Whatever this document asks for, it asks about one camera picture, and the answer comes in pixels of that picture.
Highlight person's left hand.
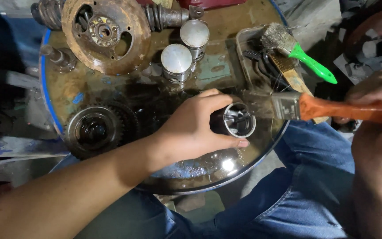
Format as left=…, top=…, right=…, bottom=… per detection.
left=151, top=88, right=250, bottom=174

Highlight clear plastic tray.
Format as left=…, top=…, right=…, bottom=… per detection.
left=235, top=25, right=299, bottom=97

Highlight small steel shaft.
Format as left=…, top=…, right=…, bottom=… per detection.
left=40, top=44, right=77, bottom=72

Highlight blue rimmed metal drum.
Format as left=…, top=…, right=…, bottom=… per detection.
left=39, top=0, right=291, bottom=196

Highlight green handled paint brush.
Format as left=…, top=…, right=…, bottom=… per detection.
left=260, top=22, right=338, bottom=85

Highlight rusty round flywheel plate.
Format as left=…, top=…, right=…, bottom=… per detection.
left=61, top=0, right=152, bottom=76

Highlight dark oily metal piston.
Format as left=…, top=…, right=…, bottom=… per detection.
left=210, top=101, right=257, bottom=139

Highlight silver metal piston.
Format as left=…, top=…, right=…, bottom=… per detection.
left=160, top=43, right=193, bottom=84
left=179, top=19, right=210, bottom=62

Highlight person's blue jeans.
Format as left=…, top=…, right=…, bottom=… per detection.
left=49, top=120, right=356, bottom=239

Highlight orange handled paint brush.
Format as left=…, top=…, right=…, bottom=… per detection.
left=241, top=90, right=382, bottom=125

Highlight threaded steel crankshaft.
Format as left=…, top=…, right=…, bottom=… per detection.
left=31, top=0, right=205, bottom=32

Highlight wooden wire brush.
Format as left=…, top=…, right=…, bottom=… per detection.
left=269, top=52, right=329, bottom=125

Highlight dark toothed gear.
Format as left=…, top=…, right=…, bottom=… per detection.
left=64, top=100, right=141, bottom=160

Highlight person's right hand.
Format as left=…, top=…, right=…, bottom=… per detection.
left=333, top=68, right=382, bottom=156

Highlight black rubber rings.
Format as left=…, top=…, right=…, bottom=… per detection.
left=243, top=49, right=289, bottom=91

